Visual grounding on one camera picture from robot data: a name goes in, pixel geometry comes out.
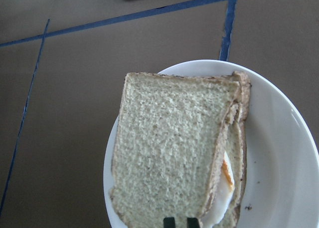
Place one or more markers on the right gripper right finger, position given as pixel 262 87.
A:
pixel 192 223

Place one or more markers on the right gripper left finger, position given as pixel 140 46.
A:
pixel 169 222

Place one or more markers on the white round plate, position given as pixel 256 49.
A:
pixel 282 161

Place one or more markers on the bread slice with fried egg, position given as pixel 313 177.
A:
pixel 225 210

